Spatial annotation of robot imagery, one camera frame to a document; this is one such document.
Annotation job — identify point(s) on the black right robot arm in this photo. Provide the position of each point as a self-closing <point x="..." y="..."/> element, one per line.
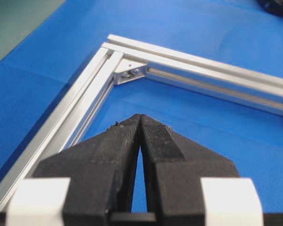
<point x="272" y="6"/>

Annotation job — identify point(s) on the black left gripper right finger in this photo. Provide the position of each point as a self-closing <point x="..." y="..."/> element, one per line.
<point x="173" y="166"/>

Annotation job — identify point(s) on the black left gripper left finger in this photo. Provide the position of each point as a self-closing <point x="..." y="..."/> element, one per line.
<point x="102" y="172"/>

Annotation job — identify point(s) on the silver aluminium extrusion frame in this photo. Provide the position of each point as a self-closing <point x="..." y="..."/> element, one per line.
<point x="121" y="60"/>

